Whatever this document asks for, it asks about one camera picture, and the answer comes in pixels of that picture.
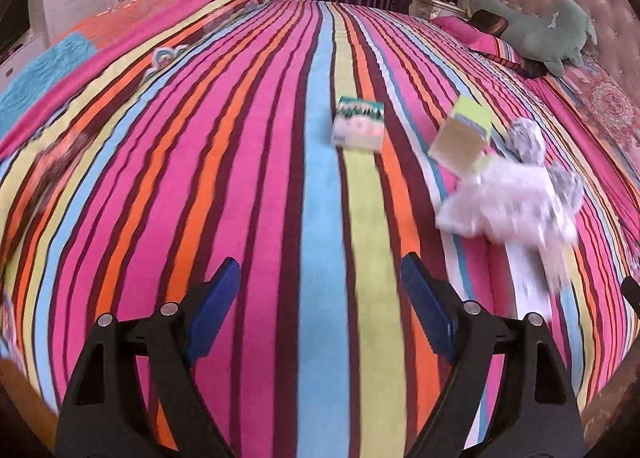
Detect green plush toy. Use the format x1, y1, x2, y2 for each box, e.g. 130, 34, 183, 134
460, 0, 598, 76

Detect small green white box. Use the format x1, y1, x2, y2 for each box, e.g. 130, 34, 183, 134
331, 96, 386, 151

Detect floral patterned bed sheet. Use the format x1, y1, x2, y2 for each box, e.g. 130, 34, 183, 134
530, 53, 640, 249

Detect striped pink pillow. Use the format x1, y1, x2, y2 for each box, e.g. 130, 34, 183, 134
435, 16, 546, 76

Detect yellow-green cardboard box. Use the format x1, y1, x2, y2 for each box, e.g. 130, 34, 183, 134
428, 96, 493, 174

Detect striped colourful blanket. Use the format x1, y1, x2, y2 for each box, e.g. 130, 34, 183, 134
0, 0, 640, 458

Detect white ornate nightstand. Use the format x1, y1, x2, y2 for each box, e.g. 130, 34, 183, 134
410, 0, 471, 22

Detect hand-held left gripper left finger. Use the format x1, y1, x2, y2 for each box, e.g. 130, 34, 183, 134
54, 257, 242, 458

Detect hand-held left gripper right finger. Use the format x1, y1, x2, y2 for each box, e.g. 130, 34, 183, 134
400, 252, 587, 458

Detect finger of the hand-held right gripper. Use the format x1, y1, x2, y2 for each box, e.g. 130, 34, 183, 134
620, 277, 640, 319

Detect white plastic bag bundle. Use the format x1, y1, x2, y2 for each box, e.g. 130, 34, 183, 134
435, 158, 581, 324

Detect grey patterned wrapper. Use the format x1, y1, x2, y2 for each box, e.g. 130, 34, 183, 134
505, 118, 586, 211

